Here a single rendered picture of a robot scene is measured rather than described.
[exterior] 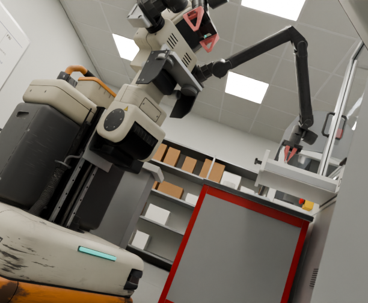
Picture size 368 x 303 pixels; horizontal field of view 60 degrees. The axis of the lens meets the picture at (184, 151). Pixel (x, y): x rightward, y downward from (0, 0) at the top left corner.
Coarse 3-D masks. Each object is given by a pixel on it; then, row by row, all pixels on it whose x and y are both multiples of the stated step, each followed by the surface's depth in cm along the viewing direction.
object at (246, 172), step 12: (168, 144) 566; (180, 144) 543; (192, 156) 577; (204, 156) 549; (168, 168) 547; (228, 168) 559; (240, 168) 534; (192, 180) 561; (156, 192) 526; (180, 204) 549; (192, 204) 511; (168, 228) 500; (144, 252) 490
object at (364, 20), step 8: (344, 0) 64; (352, 0) 63; (360, 0) 63; (344, 8) 68; (352, 8) 64; (360, 8) 64; (352, 16) 67; (360, 16) 65; (352, 24) 71; (360, 24) 67; (360, 32) 71
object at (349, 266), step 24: (360, 120) 48; (360, 144) 46; (360, 168) 45; (360, 192) 43; (336, 216) 44; (360, 216) 42; (336, 240) 42; (360, 240) 40; (336, 264) 41; (360, 264) 39; (336, 288) 40; (360, 288) 38
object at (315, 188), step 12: (264, 168) 145; (276, 168) 144; (288, 168) 144; (264, 180) 159; (276, 180) 152; (288, 180) 145; (300, 180) 141; (312, 180) 140; (324, 180) 140; (336, 180) 139; (288, 192) 162; (300, 192) 155; (312, 192) 148; (324, 192) 141
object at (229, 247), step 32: (224, 192) 167; (192, 224) 164; (224, 224) 162; (256, 224) 160; (288, 224) 158; (192, 256) 158; (224, 256) 157; (256, 256) 155; (288, 256) 153; (192, 288) 153; (224, 288) 152; (256, 288) 150; (288, 288) 148
